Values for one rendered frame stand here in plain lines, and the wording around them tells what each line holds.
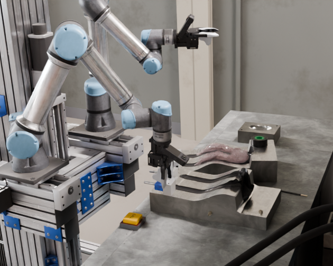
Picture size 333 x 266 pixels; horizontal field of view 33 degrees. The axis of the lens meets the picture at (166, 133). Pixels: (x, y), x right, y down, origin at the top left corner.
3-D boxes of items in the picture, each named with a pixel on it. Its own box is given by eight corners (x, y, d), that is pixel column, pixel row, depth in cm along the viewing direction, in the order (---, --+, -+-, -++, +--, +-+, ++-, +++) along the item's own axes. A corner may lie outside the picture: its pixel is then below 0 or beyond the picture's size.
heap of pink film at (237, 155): (194, 167, 268) (193, 152, 265) (196, 152, 284) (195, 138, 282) (249, 167, 265) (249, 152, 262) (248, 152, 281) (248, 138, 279)
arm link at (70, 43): (33, 152, 225) (92, 28, 212) (30, 167, 211) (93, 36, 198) (3, 140, 221) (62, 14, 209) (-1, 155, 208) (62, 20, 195)
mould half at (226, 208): (150, 210, 242) (148, 182, 237) (173, 185, 264) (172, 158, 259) (266, 230, 223) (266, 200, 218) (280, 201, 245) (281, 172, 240)
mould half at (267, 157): (169, 181, 268) (168, 160, 264) (174, 159, 292) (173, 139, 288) (276, 182, 263) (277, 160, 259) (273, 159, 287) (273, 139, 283)
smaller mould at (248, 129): (237, 142, 310) (237, 130, 308) (245, 133, 323) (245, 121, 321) (274, 146, 303) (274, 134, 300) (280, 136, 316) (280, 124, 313)
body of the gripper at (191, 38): (199, 43, 274) (174, 44, 275) (199, 26, 270) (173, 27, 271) (199, 49, 268) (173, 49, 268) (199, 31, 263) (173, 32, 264)
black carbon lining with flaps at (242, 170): (168, 192, 242) (167, 172, 239) (182, 177, 256) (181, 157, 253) (247, 205, 229) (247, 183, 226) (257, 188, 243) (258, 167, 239)
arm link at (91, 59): (48, 28, 220) (126, 120, 239) (47, 33, 210) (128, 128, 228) (72, 9, 219) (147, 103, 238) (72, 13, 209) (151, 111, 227)
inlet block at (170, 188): (141, 190, 238) (141, 179, 235) (147, 184, 242) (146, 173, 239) (170, 196, 233) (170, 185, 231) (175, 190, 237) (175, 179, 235)
